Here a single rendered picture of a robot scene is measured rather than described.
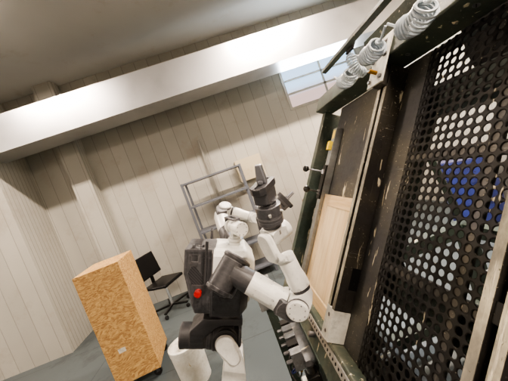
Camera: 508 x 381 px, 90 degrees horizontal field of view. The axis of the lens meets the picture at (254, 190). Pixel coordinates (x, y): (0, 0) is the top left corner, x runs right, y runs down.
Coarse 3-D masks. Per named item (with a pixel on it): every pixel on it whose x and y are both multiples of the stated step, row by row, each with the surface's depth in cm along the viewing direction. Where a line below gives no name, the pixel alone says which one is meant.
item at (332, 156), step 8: (336, 128) 145; (336, 136) 145; (336, 144) 145; (328, 152) 149; (336, 152) 145; (328, 160) 146; (328, 168) 145; (328, 176) 146; (328, 184) 146; (328, 192) 146; (320, 200) 146; (320, 208) 146; (312, 224) 149; (312, 232) 146; (312, 240) 146; (304, 256) 151; (304, 264) 148
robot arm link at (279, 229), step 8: (256, 216) 92; (280, 216) 84; (264, 224) 84; (272, 224) 83; (280, 224) 85; (288, 224) 90; (272, 232) 85; (280, 232) 86; (288, 232) 89; (280, 240) 87
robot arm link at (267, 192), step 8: (272, 176) 86; (256, 184) 82; (264, 184) 80; (272, 184) 83; (256, 192) 78; (264, 192) 78; (272, 192) 83; (256, 200) 81; (264, 200) 80; (272, 200) 82; (256, 208) 84; (264, 208) 82; (272, 208) 81; (280, 208) 84; (264, 216) 82; (272, 216) 82
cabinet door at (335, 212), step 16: (336, 208) 127; (320, 224) 143; (336, 224) 123; (320, 240) 139; (336, 240) 119; (320, 256) 134; (336, 256) 116; (320, 272) 130; (320, 288) 126; (320, 304) 121
